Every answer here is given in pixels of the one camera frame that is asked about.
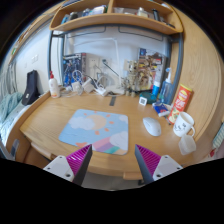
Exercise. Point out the sky print mouse pad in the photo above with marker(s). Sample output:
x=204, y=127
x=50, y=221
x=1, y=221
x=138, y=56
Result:
x=93, y=130

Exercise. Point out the clear plastic cup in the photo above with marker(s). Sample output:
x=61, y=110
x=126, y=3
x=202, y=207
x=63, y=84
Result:
x=187, y=145

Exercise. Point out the round green tin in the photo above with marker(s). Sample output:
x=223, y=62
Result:
x=152, y=99

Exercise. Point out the blue spray bottle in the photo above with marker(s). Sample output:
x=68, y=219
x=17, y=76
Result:
x=166, y=90

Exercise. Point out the small white cube clock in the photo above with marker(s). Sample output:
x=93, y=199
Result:
x=142, y=101

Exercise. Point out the white power strip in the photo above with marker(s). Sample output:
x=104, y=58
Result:
x=101, y=91

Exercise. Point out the white bottle with red cap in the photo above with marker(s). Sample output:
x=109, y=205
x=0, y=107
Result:
x=54, y=88

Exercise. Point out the white mug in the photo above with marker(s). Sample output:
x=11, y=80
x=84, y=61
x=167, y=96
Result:
x=182, y=124

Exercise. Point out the white desk lamp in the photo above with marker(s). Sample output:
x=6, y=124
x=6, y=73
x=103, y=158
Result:
x=115, y=89

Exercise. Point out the light grey computer mouse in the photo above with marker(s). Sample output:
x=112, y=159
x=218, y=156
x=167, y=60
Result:
x=152, y=126

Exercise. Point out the wooden shelf unit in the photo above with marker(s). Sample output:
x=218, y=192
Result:
x=113, y=18

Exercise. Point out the white tube with blue cap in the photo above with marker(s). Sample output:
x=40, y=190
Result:
x=156, y=87

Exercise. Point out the blue tissue packet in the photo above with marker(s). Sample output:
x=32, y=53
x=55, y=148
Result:
x=161, y=109

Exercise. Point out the colourful printed box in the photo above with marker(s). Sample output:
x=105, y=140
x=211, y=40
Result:
x=151, y=65

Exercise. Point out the teal blanket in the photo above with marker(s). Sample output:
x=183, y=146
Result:
x=9, y=106

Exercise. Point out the red chips can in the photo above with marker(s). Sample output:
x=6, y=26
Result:
x=180, y=103

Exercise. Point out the tan robot model figure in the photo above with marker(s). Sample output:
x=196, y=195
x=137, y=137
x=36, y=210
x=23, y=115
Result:
x=132, y=78

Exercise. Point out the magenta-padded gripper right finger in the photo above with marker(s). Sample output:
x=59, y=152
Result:
x=163, y=166

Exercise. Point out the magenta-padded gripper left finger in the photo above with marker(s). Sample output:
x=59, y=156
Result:
x=63, y=166

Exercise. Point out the black ruler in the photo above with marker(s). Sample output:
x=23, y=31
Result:
x=112, y=101

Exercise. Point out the black bag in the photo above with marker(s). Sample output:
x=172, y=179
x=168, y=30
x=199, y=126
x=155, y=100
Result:
x=31, y=88

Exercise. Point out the blue model kit box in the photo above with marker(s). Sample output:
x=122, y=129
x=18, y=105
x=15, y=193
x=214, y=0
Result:
x=71, y=68

